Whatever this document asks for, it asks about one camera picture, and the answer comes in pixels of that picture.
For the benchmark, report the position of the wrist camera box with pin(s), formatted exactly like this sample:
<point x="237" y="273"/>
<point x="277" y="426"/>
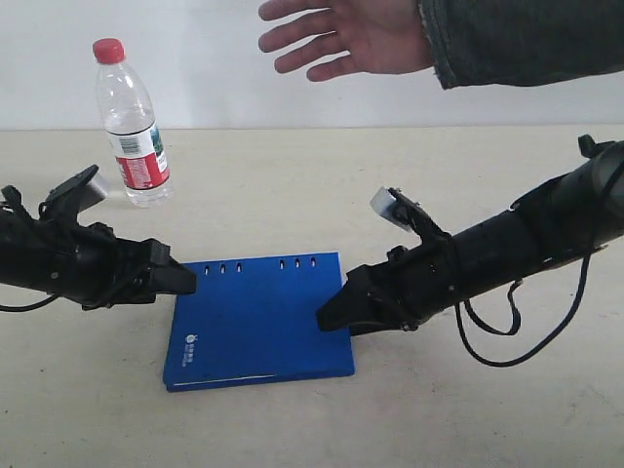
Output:
<point x="394" y="206"/>
<point x="76" y="194"/>

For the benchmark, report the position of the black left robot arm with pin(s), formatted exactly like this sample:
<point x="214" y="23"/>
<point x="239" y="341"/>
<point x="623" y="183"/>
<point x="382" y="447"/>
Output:
<point x="86" y="264"/>

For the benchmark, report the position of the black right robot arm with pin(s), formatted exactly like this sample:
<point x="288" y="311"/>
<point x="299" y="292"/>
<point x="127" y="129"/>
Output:
<point x="552" y="225"/>

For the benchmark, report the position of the dark green sleeved forearm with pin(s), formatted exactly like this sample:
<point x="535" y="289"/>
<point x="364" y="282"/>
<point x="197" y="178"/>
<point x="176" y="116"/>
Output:
<point x="522" y="43"/>

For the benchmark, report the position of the blue notebook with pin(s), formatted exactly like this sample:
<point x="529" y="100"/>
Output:
<point x="253" y="321"/>

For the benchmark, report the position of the person's open hand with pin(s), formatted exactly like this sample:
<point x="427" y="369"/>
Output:
<point x="332" y="39"/>

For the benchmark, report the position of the clear bottle red cap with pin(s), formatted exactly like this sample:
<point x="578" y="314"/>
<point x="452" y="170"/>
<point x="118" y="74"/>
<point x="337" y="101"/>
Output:
<point x="127" y="114"/>

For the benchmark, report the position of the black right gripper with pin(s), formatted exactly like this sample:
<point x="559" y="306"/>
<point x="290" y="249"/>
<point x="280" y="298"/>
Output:
<point x="402" y="292"/>

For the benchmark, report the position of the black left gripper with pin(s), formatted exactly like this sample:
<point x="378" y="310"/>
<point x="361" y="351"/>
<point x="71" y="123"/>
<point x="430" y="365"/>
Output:
<point x="134" y="272"/>

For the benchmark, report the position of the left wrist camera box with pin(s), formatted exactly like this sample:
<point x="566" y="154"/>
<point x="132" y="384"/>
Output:
<point x="76" y="194"/>

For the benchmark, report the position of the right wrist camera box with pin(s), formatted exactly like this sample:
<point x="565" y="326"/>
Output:
<point x="394" y="206"/>

